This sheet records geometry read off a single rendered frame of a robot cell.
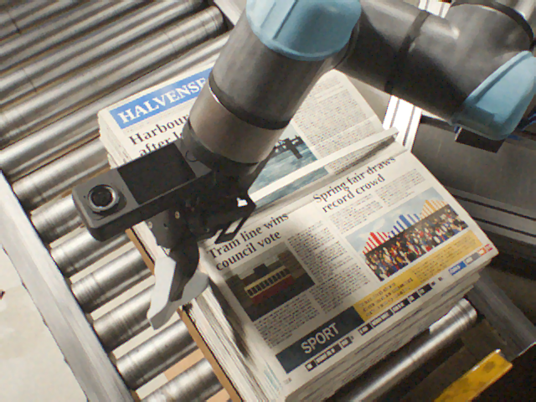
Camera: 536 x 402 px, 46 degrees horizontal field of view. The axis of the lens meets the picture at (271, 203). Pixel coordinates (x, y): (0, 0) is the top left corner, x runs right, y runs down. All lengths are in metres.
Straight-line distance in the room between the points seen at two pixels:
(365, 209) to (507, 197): 1.07
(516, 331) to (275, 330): 0.43
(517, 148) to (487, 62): 1.29
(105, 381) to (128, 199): 0.42
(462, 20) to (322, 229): 0.25
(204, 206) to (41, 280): 0.44
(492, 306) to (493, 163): 0.87
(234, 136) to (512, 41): 0.23
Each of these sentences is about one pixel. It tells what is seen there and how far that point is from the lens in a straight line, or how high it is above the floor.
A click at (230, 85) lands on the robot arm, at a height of 1.27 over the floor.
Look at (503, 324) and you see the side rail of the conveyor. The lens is 0.95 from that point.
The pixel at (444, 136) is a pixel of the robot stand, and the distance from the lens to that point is 1.78.
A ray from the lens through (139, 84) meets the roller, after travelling 1.09.
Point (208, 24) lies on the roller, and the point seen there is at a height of 0.79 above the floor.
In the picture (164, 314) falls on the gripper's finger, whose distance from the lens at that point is 0.61.
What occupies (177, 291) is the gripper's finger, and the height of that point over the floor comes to 1.11.
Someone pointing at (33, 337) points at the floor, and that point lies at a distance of 1.81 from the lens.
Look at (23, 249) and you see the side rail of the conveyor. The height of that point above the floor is 0.80.
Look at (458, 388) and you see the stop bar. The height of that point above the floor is 0.82.
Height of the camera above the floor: 1.66
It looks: 64 degrees down
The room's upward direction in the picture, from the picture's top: 2 degrees clockwise
